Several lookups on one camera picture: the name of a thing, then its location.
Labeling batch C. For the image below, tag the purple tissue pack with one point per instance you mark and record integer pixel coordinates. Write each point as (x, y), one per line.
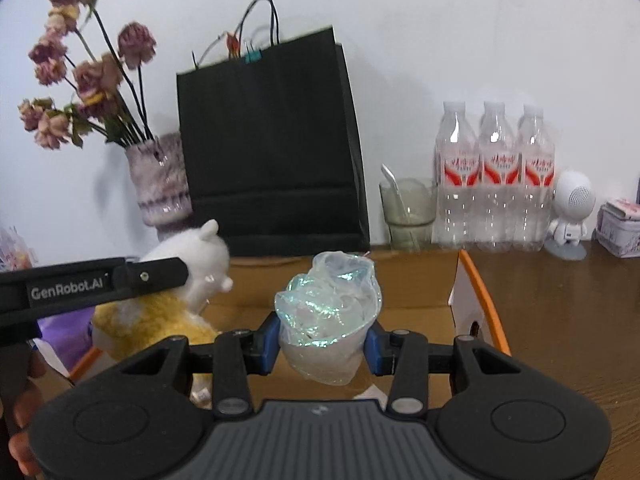
(65, 342)

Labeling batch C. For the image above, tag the pink patterned packet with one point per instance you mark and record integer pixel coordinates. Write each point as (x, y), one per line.
(15, 252)

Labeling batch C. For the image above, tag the snack packets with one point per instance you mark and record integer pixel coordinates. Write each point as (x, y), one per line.
(185, 260)

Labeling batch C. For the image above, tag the iridescent plastic bag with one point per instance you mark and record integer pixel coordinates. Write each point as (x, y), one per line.
(325, 310)

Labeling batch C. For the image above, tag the teal binder clip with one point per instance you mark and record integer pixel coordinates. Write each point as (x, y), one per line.
(253, 56)

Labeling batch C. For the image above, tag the clear glass cup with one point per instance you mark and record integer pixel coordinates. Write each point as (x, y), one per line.
(410, 225)

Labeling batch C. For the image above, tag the dried pink rose bouquet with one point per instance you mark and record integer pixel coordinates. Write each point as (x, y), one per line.
(90, 77)

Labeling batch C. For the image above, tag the metal spoon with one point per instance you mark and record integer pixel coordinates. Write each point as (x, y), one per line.
(395, 187)

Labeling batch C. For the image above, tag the orange-edged cardboard box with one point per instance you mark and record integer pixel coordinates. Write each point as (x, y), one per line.
(415, 280)

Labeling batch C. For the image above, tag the white robot figurine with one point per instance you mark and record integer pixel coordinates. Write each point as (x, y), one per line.
(572, 200)

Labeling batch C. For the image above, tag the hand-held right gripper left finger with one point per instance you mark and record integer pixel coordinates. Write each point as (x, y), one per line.
(270, 345)

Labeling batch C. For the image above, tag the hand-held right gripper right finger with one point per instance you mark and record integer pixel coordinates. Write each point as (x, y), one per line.
(375, 350)

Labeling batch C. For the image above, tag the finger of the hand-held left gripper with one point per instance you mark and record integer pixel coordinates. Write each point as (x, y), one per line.
(150, 277)

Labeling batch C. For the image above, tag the purple mottled ceramic vase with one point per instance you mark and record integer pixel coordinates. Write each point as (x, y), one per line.
(160, 185)

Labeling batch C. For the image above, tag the person's left hand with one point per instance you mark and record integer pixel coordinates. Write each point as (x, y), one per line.
(25, 435)

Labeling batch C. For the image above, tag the black paper bag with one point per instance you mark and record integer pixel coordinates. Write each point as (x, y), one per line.
(270, 150)

